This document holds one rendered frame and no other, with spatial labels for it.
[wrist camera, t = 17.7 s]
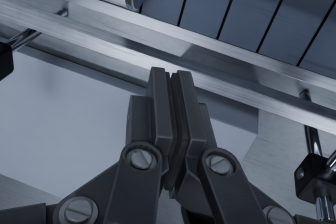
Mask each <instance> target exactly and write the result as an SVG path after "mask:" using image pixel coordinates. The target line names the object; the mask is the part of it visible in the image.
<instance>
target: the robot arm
mask: <svg viewBox="0 0 336 224"><path fill-rule="evenodd" d="M163 187H164V190H165V191H169V199H175V200H176V201H177V202H178V203H179V204H181V208H180V209H181V215H182V219H183V223H184V224H332V223H328V222H324V221H321V220H317V219H313V218H310V217H306V216H302V215H299V214H295V215H294V216H292V215H291V214H290V213H289V212H288V211H287V210H286V209H285V208H283V207H282V206H281V205H279V204H278V203H277V202H275V201H274V200H273V199H272V198H270V197H269V196H268V195H266V194H265V193H264V192H262V191H261V190H260V189H258V188H257V187H256V186H254V185H253V184H252V183H250V182H249V181H248V179H247V177H246V175H245V173H244V171H243V169H242V167H241V165H240V163H239V161H238V159H237V158H236V157H235V156H234V155H233V154H232V153H231V152H229V151H227V150H226V149H223V148H219V147H218V146H217V143H216V139H215V135H214V131H213V127H212V124H211V120H210V116H209V112H208V108H207V105H206V104H205V103H201V102H198V99H197V94H196V90H195V86H194V82H193V77H192V73H191V72H190V71H185V70H177V72H176V73H174V72H173V73H172V74H171V78H170V73H169V72H167V71H165V68H162V67H155V66H152V67H151V69H150V74H149V79H148V84H147V89H146V93H145V96H139V95H130V99H129V105H128V111H127V120H126V135H125V147H124V148H123V149H122V151H121V154H120V158H119V161H118V162H116V163H115V164H113V165H112V166H110V167H109V168H107V169H106V170H104V171H103V172H101V173H100V174H99V175H97V176H96V177H94V178H93V179H91V180H90V181H88V182H87V183H85V184H84V185H82V186H81V187H80V188H78V189H77V190H75V191H74V192H72V193H71V194H69V195H68V196H66V197H65V198H64V199H63V200H61V201H60V202H59V203H58V204H52V205H46V203H39V204H33V205H27V206H20V207H14V208H8V209H2V210H0V224H156V220H157V211H158V202H159V199H160V196H161V193H162V190H163Z"/></svg>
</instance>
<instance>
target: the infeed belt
mask: <svg viewBox="0 0 336 224"><path fill-rule="evenodd" d="M103 1H104V2H107V3H110V4H113V5H116V6H119V7H122V8H125V9H128V10H131V9H129V8H126V7H123V6H120V5H117V4H114V3H111V2H108V1H105V0H103ZM141 6H142V9H141ZM141 6H140V8H139V9H138V10H131V11H134V12H137V13H139V12H140V11H141V14H143V15H146V16H149V17H152V18H155V19H158V20H161V21H164V22H167V23H170V24H173V25H176V26H177V25H178V23H179V19H181V21H180V24H179V26H180V27H181V28H184V29H187V30H190V31H193V32H196V33H199V34H202V35H205V36H208V37H211V38H214V39H216V38H217V35H218V33H219V32H220V35H219V38H218V40H220V41H223V42H226V43H229V44H232V45H235V46H238V47H241V48H244V49H247V50H250V51H253V52H256V51H257V49H258V47H259V46H260V47H259V50H258V53H259V54H262V55H265V56H268V57H271V58H274V59H277V60H280V61H282V62H285V63H288V64H291V65H294V66H296V65H297V64H298V62H299V60H300V62H299V64H298V66H299V67H300V68H303V69H306V70H309V71H312V72H315V73H318V74H321V75H324V76H327V77H330V78H333V79H336V0H144V1H143V3H142V5H141Z"/></svg>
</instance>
